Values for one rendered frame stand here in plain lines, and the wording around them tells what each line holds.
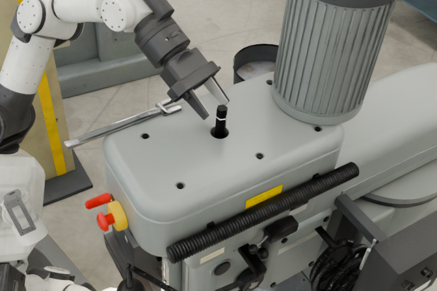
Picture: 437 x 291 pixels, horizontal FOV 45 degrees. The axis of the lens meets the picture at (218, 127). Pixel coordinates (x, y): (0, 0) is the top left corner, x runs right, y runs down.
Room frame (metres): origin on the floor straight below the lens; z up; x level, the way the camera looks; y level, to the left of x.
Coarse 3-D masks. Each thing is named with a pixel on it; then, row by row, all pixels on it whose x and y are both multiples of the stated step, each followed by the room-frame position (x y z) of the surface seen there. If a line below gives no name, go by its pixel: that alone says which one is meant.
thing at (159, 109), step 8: (160, 104) 0.82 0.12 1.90; (168, 104) 0.83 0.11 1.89; (144, 112) 0.79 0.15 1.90; (152, 112) 0.79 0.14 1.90; (160, 112) 0.79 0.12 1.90; (168, 112) 0.80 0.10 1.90; (128, 120) 0.76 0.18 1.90; (136, 120) 0.76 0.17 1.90; (144, 120) 0.77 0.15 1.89; (104, 128) 0.73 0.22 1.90; (112, 128) 0.74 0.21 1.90; (120, 128) 0.74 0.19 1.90; (80, 136) 0.71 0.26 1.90; (88, 136) 0.71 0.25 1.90; (96, 136) 0.71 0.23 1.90; (72, 144) 0.68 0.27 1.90; (80, 144) 0.69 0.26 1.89
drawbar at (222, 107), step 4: (220, 108) 0.76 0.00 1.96; (224, 108) 0.76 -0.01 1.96; (220, 112) 0.75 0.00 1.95; (224, 112) 0.75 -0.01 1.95; (220, 116) 0.75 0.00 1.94; (224, 116) 0.75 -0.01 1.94; (216, 120) 0.75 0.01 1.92; (220, 120) 0.75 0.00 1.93; (224, 120) 0.75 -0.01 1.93; (216, 124) 0.75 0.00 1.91; (220, 124) 0.75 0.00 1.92; (224, 124) 0.75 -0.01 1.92; (216, 128) 0.75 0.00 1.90; (220, 128) 0.75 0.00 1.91; (224, 128) 0.75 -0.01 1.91; (216, 132) 0.75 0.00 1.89; (220, 132) 0.75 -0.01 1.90; (224, 132) 0.76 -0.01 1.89; (216, 136) 0.75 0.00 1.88; (220, 136) 0.75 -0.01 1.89; (224, 136) 0.76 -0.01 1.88
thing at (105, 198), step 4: (100, 196) 0.71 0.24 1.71; (104, 196) 0.71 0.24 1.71; (108, 196) 0.71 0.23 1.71; (88, 200) 0.70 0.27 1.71; (92, 200) 0.70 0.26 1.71; (96, 200) 0.70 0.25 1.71; (100, 200) 0.70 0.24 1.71; (104, 200) 0.71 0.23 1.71; (108, 200) 0.71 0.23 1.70; (88, 204) 0.69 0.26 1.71; (92, 204) 0.69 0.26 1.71; (96, 204) 0.69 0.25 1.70; (100, 204) 0.70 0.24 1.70; (88, 208) 0.68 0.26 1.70; (92, 208) 0.69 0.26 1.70
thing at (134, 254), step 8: (112, 224) 1.14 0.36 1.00; (120, 232) 1.07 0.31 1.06; (128, 232) 1.03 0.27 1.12; (120, 240) 1.08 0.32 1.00; (128, 240) 1.00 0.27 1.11; (136, 240) 1.00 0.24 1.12; (128, 248) 1.01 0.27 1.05; (136, 248) 0.97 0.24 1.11; (128, 256) 1.02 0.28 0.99; (136, 256) 0.97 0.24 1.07; (144, 256) 0.99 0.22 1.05; (152, 256) 1.01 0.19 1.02; (136, 264) 0.97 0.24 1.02; (144, 264) 0.99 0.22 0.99; (152, 264) 1.01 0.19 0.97; (160, 264) 1.02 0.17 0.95
